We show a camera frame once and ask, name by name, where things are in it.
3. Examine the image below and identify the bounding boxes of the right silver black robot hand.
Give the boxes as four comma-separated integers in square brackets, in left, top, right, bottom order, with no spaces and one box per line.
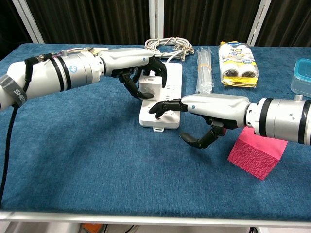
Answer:
[148,94,251,149]

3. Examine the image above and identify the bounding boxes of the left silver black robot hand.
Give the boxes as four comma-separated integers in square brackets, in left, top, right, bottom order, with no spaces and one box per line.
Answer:
[98,48,168,100]

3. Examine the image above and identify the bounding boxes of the white plug adapter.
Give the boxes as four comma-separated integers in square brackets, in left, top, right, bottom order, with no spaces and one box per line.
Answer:
[138,76,162,101]

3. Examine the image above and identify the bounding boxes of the white power strip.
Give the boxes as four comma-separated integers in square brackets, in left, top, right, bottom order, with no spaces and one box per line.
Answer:
[138,62,183,133]

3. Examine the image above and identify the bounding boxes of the clear plastic straws bundle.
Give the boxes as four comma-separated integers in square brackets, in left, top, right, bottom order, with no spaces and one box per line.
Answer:
[195,48,214,95]

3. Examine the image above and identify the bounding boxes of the yellow packaged rolls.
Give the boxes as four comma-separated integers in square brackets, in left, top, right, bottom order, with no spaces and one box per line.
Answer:
[218,41,259,88]

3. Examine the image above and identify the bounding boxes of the brown twine tie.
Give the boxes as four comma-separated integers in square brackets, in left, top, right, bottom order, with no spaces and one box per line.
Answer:
[170,36,195,62]

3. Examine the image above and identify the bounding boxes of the pink foam block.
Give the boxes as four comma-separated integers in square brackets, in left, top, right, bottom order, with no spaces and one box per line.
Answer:
[227,126,288,181]

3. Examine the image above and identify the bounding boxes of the blue clear plastic container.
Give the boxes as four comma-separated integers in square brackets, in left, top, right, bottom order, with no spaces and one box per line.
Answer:
[291,58,311,99]

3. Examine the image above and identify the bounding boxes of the blue table cloth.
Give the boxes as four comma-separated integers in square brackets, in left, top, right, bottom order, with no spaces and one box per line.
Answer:
[0,43,311,220]

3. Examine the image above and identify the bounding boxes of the white coiled power cable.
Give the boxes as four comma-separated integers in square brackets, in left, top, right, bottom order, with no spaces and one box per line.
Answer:
[145,36,195,64]

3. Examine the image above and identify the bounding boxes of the white partition post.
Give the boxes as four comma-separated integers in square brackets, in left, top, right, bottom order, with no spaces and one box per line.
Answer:
[148,0,165,46]
[7,0,46,44]
[246,0,272,47]

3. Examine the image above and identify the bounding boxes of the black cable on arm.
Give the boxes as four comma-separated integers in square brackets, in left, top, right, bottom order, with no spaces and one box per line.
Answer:
[0,57,34,206]

